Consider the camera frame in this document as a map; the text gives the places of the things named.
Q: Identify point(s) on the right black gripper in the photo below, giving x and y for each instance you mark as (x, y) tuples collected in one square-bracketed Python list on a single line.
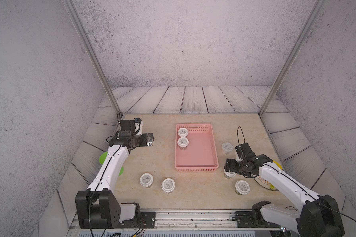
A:
[(231, 167)]

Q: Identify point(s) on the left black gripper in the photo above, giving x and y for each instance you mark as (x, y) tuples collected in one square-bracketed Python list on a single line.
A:
[(144, 141)]

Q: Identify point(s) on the yogurt cup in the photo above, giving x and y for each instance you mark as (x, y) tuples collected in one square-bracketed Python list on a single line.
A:
[(168, 185), (227, 148), (229, 175), (183, 132), (242, 187), (146, 180), (183, 143)]

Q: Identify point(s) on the pink perforated plastic basket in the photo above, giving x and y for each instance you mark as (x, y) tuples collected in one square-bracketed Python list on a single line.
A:
[(200, 153)]

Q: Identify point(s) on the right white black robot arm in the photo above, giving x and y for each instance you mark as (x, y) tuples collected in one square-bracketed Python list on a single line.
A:
[(314, 215)]

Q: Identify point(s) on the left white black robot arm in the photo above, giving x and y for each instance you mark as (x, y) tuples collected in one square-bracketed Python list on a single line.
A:
[(97, 206)]

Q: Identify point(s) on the orange patterned plate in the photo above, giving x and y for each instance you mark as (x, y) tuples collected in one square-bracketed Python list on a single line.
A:
[(265, 184)]

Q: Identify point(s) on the yellow banana bunch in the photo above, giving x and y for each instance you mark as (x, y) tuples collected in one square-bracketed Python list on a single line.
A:
[(272, 187)]

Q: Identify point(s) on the green plastic cup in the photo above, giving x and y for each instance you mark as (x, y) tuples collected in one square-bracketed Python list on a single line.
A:
[(102, 160)]

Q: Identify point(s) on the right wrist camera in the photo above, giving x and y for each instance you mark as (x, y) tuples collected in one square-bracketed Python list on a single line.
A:
[(244, 151)]

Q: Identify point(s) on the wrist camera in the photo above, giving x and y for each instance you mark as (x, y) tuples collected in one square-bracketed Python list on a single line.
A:
[(138, 126), (244, 151)]

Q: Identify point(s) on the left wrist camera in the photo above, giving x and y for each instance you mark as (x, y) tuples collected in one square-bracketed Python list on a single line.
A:
[(138, 126)]

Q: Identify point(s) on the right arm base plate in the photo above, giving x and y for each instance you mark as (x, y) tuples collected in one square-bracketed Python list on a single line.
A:
[(246, 219)]

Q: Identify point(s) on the aluminium front rail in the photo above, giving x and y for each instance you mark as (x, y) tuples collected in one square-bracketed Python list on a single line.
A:
[(187, 223)]

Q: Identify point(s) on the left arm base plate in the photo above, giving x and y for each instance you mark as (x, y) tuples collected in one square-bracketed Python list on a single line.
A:
[(142, 220)]

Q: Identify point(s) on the left aluminium frame post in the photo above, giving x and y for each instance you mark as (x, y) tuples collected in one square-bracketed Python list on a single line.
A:
[(69, 5)]

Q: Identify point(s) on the aluminium frame post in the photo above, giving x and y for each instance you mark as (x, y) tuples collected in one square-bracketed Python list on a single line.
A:
[(301, 38), (69, 5)]

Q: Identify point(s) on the right aluminium frame post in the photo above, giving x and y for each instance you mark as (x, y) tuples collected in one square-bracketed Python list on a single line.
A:
[(301, 38)]

